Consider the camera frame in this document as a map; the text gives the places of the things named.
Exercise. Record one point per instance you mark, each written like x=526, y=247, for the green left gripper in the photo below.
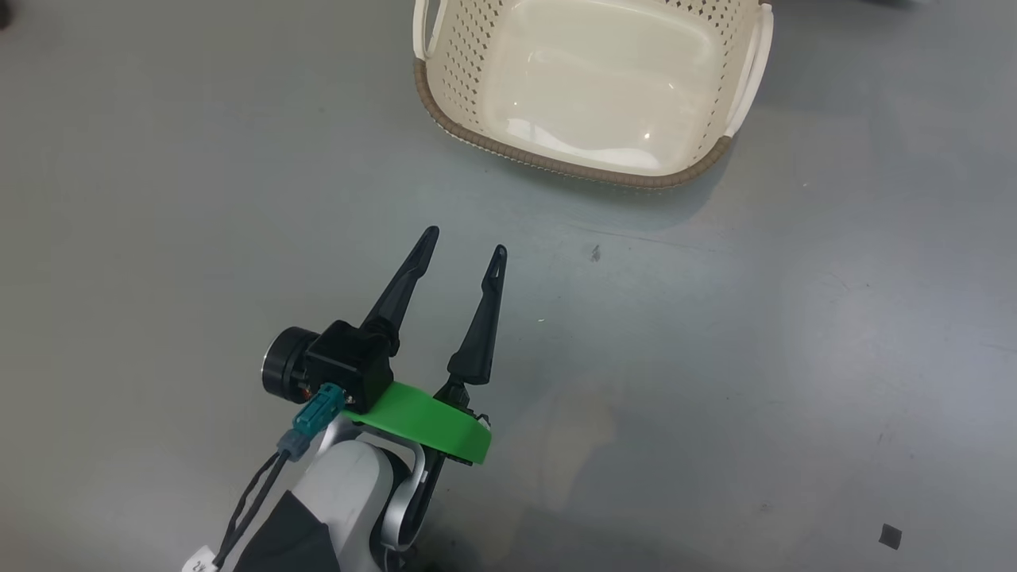
x=413, y=421

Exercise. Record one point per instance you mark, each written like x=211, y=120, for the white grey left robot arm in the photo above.
x=357, y=485

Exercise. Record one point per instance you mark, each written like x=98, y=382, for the cream perforated laundry basket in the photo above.
x=596, y=79

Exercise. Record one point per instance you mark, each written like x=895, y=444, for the small black floor scrap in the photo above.
x=890, y=536

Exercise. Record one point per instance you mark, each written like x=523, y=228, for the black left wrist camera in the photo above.
x=349, y=365

